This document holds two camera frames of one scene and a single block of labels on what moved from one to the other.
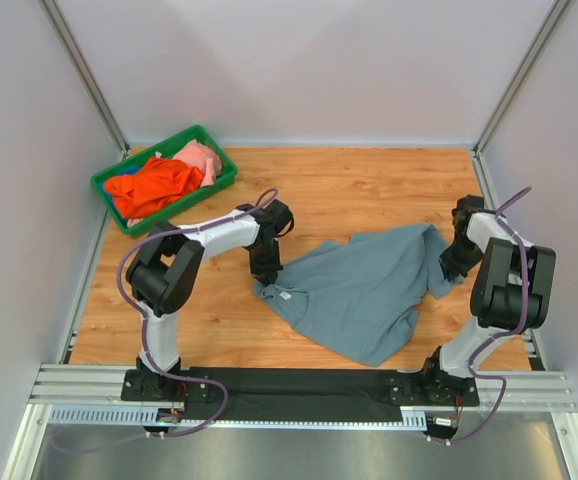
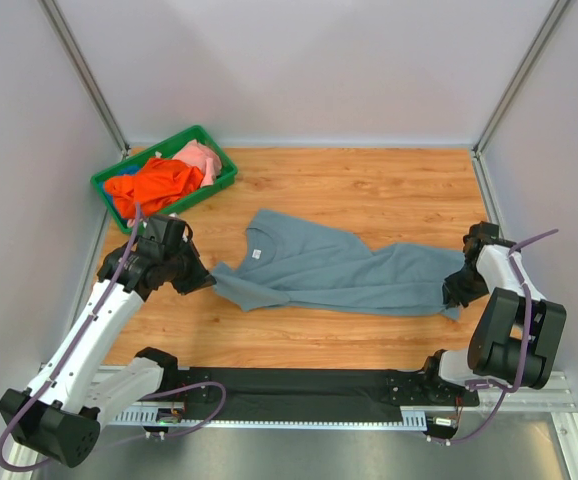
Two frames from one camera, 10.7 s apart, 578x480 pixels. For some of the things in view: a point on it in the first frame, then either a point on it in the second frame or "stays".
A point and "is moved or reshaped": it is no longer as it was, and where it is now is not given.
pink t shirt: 201,156 stays
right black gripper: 455,262 → 464,285
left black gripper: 265,265 → 189,273
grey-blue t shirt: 363,297 is moved or reshaped
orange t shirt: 157,183 stays
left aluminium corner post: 109,121 stays
